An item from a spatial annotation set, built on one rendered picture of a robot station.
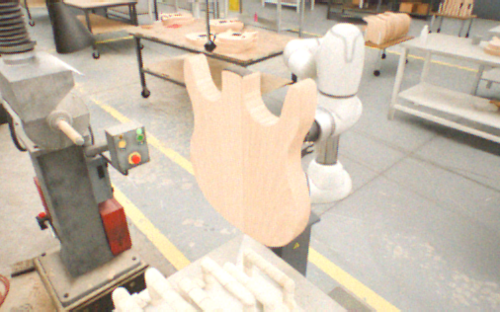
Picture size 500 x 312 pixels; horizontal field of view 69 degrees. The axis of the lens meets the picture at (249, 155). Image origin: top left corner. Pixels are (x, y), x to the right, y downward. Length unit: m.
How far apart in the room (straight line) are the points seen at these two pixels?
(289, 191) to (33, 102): 0.87
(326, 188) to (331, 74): 0.85
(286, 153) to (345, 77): 0.35
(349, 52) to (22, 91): 0.94
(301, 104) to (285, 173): 0.15
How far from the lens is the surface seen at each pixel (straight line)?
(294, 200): 0.72
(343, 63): 0.95
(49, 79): 1.30
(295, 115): 0.62
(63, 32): 1.39
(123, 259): 2.30
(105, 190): 2.10
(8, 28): 1.41
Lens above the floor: 1.89
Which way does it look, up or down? 31 degrees down
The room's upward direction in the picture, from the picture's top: straight up
